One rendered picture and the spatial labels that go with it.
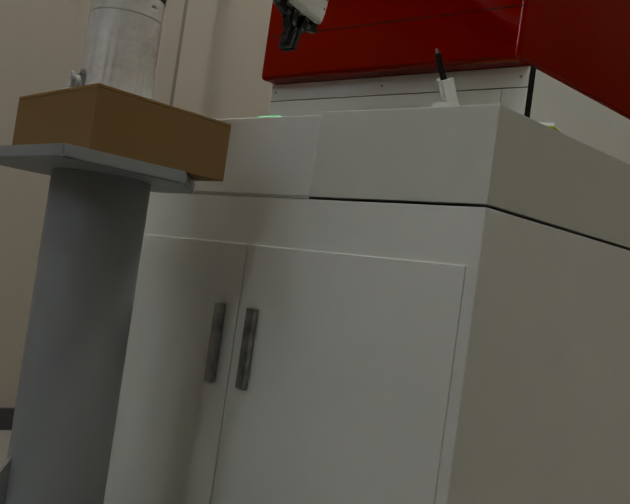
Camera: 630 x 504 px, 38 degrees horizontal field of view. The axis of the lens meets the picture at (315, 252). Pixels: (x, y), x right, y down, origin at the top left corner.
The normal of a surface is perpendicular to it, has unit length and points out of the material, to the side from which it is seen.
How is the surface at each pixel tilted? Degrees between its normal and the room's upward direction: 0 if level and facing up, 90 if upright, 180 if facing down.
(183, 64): 90
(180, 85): 90
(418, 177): 90
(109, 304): 90
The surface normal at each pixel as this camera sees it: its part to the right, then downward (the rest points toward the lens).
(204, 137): 0.69, 0.07
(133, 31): 0.46, 0.00
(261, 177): -0.67, -0.13
